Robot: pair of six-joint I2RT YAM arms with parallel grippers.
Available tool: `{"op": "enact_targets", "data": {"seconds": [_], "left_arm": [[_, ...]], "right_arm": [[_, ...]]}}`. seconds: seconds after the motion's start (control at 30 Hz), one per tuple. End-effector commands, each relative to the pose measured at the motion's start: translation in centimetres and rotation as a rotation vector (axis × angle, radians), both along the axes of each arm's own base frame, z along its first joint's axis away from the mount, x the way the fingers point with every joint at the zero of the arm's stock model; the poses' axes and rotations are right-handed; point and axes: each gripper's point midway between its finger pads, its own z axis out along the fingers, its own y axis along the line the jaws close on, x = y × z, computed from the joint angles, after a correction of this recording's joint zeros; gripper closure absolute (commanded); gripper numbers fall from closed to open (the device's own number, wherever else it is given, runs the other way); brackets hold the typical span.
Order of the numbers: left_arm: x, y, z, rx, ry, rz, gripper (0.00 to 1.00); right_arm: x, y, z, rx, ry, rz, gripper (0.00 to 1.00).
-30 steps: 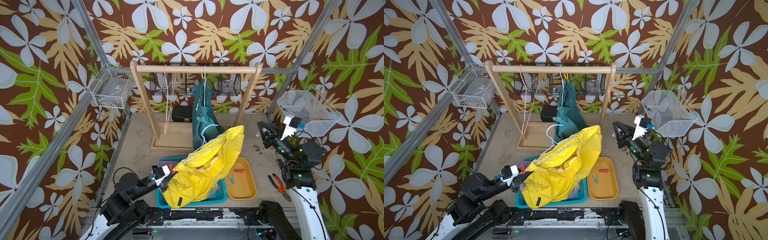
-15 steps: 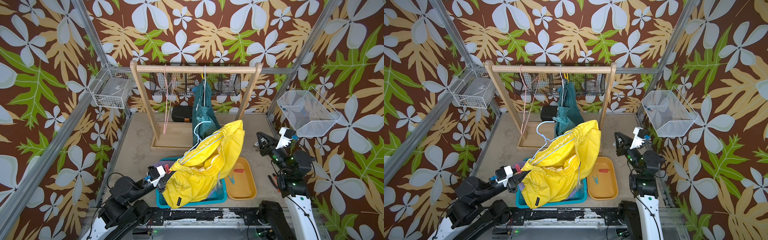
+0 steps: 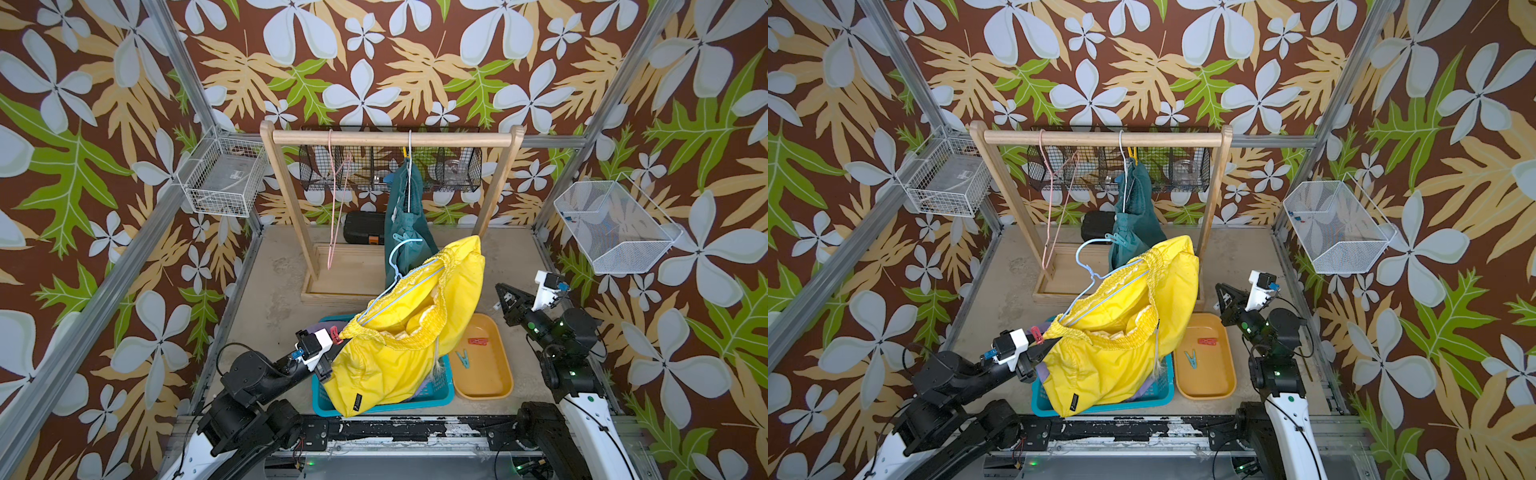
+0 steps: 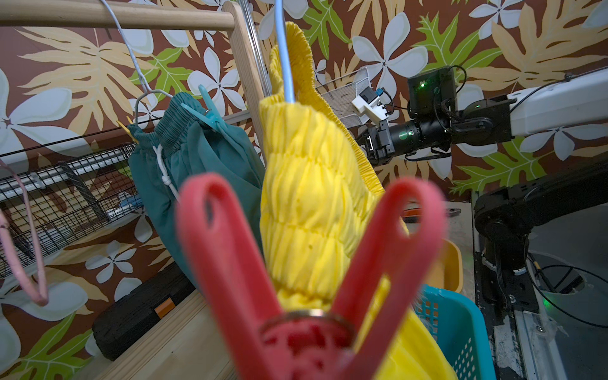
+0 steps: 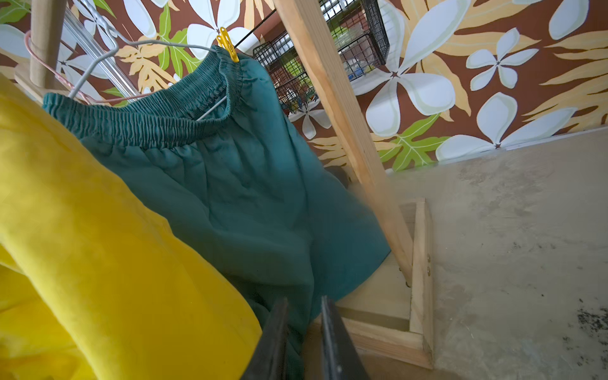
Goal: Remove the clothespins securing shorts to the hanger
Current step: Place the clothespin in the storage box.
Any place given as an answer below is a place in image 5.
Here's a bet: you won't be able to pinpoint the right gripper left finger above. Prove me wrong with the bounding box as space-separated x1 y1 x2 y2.
241 298 288 380

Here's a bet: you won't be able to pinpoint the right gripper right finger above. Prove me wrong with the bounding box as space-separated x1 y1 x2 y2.
321 296 371 380

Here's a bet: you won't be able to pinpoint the yellow shorts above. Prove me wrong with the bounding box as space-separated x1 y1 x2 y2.
1 79 261 379

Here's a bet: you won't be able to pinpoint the pink wire hanger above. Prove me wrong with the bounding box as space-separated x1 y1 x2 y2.
24 30 153 105

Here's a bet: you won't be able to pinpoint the green shorts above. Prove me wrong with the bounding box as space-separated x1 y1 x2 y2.
43 47 390 379

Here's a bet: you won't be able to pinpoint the yellow clothespin on green shorts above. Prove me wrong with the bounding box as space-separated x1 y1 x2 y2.
216 27 240 63

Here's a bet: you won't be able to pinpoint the wooden clothes rack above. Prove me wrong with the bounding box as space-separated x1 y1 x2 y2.
25 1 434 369

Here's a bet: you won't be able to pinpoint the black mesh basket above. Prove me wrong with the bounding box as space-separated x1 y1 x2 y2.
252 0 390 115

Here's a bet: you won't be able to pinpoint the white wire hanger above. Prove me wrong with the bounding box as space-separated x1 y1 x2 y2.
67 0 229 120

